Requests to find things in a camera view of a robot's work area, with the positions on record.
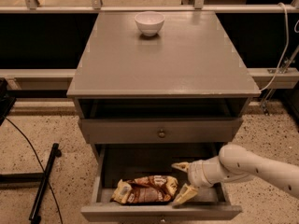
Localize closed grey top drawer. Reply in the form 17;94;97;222
78;118;242;144

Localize grey metal railing frame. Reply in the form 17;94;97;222
0;0;299;91

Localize open grey middle drawer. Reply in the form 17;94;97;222
81;144;242;224

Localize black metal stand leg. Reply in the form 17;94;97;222
29;143;61;224

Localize white ceramic bowl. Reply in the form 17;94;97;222
135;11;164;36

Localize brown chip bag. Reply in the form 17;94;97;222
111;175;178;204

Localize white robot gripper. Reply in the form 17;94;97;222
171;156;232;206

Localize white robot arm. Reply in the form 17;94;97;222
172;143;299;205

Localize black equipment at left edge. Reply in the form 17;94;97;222
0;78;16;126

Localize round metal drawer knob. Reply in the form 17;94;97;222
158;129;165;138

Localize black floor cable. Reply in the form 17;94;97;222
5;117;64;224

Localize grey wooden drawer cabinet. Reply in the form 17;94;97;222
66;10;262;224

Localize white hanging cable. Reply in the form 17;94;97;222
260;2;299;92

